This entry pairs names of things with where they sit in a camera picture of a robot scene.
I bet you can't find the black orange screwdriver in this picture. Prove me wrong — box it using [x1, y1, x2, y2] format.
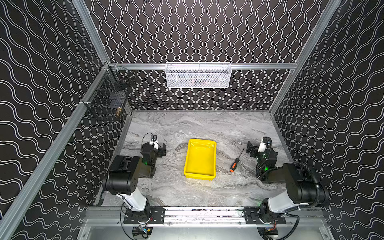
[230, 149, 245, 173]

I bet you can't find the yellow plastic bin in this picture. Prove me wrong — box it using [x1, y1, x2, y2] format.
[184, 139, 217, 181]

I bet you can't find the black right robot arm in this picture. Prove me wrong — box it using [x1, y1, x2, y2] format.
[246, 137, 329, 224]

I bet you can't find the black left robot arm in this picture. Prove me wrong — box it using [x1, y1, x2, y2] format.
[102, 133, 167, 223]

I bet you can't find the black wire wall basket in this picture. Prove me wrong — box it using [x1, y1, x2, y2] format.
[86, 66, 137, 122]

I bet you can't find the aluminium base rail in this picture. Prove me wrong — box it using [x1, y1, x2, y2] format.
[85, 206, 326, 226]

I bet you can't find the clear plastic wall basket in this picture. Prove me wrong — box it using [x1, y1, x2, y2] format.
[165, 62, 232, 89]

